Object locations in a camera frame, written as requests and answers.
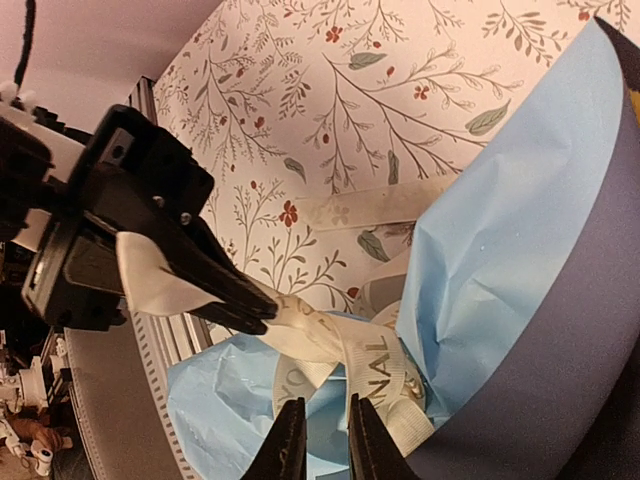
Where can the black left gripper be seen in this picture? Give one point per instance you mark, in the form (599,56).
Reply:
(132,173)

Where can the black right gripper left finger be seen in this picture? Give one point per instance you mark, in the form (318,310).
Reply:
(283,454)

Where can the front aluminium rail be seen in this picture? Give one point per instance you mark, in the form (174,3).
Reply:
(120,395)

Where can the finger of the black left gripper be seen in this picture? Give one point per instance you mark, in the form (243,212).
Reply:
(235,320)

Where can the dark navy tissue paper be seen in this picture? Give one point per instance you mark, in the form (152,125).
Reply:
(564,403)

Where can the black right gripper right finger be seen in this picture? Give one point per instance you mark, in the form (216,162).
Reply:
(373,453)

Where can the floral patterned table mat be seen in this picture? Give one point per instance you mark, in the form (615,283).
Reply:
(281,100)

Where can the white ribbon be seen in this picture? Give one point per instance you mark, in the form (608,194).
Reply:
(310,343)

